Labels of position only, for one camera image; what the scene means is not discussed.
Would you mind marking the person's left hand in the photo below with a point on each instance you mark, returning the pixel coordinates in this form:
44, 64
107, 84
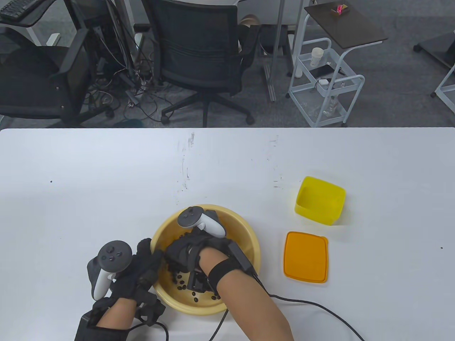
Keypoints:
140, 270

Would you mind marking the person's right hand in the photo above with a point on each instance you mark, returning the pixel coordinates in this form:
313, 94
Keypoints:
185, 252

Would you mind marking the pile of coffee beans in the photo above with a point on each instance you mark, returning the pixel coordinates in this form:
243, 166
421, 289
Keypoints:
179, 277

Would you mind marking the yellow plastic basin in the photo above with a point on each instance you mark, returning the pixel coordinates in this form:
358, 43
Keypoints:
245, 234

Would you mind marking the orange container lid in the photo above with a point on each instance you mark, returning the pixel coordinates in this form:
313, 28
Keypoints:
305, 257

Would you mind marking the yellow plastic container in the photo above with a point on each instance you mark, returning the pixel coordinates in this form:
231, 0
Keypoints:
316, 202

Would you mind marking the person's right forearm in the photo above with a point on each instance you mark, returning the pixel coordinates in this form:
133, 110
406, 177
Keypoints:
252, 309

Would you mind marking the person's left forearm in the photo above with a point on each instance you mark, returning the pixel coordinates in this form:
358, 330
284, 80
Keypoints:
117, 312

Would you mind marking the grey left hand controller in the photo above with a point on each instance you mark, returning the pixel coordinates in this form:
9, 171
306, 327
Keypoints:
112, 253

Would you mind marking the grey hand controller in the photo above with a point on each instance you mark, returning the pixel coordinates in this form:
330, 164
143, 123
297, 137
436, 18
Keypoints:
112, 253
190, 216

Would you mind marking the grey right hand controller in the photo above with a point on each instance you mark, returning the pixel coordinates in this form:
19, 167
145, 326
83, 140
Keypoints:
190, 216

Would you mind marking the dark teal round object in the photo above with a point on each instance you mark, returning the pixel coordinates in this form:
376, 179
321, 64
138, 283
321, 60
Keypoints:
129, 123

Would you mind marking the black mesh office chair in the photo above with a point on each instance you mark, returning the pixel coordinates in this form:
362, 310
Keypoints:
199, 60

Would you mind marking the clear plastic bottle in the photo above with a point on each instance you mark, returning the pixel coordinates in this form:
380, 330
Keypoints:
330, 106

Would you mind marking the white rolling cart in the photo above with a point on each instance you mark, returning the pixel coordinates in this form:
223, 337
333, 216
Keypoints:
341, 104

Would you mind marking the black padded office chair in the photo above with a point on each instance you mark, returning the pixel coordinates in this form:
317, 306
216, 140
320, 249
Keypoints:
28, 85

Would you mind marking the white charger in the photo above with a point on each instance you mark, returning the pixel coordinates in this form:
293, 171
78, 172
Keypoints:
323, 82

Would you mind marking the grey metal desk leg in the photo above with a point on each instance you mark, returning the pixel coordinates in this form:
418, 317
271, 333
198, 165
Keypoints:
275, 42

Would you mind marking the black phone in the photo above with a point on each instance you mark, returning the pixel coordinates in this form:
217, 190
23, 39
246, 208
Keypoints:
325, 71

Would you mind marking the white paper cup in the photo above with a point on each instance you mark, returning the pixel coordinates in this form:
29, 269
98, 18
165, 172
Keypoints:
316, 57

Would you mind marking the white power strip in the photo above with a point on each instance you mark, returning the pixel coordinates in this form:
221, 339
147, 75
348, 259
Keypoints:
53, 39

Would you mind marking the black computer tower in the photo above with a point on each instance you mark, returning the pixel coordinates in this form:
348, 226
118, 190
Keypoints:
89, 21

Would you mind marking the grey keyboard desk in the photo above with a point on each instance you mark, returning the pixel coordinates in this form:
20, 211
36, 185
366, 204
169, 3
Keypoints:
39, 12

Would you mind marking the dark brown side table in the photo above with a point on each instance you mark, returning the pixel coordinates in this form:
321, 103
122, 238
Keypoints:
348, 28

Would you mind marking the small pink object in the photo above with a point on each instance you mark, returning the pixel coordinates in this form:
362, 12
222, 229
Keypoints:
340, 9

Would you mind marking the black keyboard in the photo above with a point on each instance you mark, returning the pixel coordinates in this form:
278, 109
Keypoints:
14, 9

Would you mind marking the black table base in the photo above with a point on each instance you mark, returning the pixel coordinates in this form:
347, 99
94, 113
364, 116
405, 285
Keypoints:
440, 48

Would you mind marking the black left wrist camera band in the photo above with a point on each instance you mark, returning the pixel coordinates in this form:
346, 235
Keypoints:
149, 307

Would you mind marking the black wrist camera band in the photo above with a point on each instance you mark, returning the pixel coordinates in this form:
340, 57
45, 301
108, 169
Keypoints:
225, 268
149, 307

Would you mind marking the black right wrist camera band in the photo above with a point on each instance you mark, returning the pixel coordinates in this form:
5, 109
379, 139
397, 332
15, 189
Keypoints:
225, 268

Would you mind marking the white table frame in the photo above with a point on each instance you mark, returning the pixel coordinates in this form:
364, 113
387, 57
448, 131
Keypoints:
442, 88

